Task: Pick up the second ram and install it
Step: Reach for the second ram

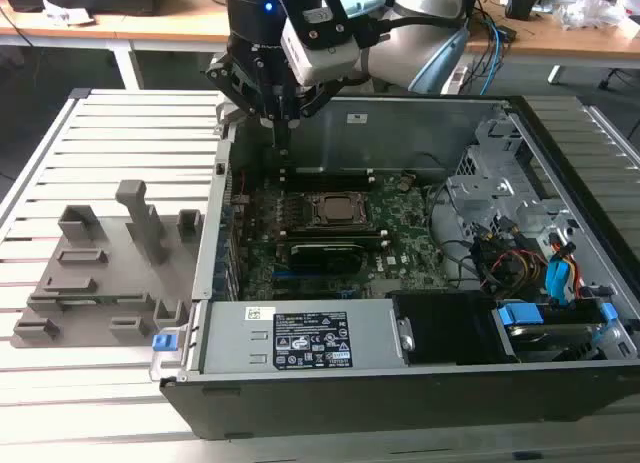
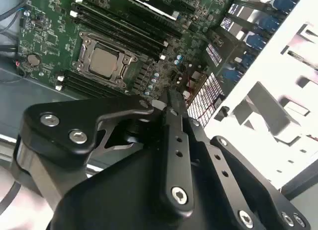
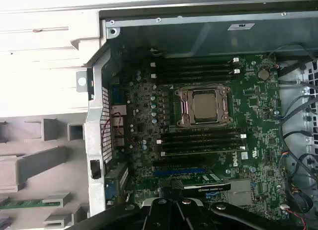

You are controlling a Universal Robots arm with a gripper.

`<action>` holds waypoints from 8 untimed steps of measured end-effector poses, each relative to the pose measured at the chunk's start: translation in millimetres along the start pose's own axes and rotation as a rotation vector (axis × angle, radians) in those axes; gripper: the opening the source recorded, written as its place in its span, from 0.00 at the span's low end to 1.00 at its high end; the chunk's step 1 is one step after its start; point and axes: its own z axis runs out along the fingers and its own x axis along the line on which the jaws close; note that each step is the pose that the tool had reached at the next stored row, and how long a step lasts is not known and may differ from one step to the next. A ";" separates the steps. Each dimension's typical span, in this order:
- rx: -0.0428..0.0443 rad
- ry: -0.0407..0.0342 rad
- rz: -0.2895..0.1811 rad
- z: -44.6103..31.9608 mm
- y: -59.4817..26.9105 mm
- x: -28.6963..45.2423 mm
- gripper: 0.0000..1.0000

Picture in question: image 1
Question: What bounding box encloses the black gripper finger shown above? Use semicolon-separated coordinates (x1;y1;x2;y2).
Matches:
204;51;288;155
286;76;346;155

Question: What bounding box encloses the green RAM stick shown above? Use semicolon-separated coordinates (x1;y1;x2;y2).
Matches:
58;294;147;306
284;165;374;178

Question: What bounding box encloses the wooden desk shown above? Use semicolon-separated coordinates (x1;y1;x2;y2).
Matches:
0;0;640;92

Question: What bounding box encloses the silver CPU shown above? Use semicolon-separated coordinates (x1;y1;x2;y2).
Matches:
319;194;354;220

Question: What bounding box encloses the CPU socket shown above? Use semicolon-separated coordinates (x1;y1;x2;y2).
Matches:
305;188;375;230

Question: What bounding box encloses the white power strip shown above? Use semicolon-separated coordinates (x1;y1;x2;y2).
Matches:
441;64;470;95

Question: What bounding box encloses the green motherboard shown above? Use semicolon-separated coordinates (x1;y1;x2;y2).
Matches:
227;167;451;302

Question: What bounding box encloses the black graphics card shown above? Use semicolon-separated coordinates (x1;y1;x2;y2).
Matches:
288;240;365;275

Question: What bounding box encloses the white crumpled paper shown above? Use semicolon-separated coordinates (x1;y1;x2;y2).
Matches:
42;0;96;25

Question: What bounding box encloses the metal drive cage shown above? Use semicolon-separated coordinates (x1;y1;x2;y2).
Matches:
444;115;581;244

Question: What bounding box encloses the grey parts rack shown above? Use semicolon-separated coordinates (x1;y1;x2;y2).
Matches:
9;179;207;350

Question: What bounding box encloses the small black box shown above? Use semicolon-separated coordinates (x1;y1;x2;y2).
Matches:
503;0;544;20

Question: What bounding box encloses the grey power supply with label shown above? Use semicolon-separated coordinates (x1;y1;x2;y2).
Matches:
198;298;412;375

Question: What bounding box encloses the black plastic shroud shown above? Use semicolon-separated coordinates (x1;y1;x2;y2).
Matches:
388;291;519;367

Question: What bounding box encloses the clear plastic bag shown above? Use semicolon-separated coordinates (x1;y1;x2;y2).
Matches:
552;0;629;33

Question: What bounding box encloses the hard disk in blue carrier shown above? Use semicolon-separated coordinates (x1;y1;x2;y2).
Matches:
492;297;619;364

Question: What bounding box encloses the black open PC case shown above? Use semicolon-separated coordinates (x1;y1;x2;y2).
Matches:
158;90;640;442

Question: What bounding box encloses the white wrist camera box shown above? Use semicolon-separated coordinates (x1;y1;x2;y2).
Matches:
279;6;362;85

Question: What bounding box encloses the black camera cable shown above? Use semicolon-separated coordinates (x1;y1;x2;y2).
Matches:
367;10;471;47

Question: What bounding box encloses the red and yellow wire bundle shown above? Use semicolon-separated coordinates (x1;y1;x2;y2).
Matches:
477;247;549;292

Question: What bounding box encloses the blue flat wire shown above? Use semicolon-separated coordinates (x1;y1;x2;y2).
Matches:
546;235;579;307

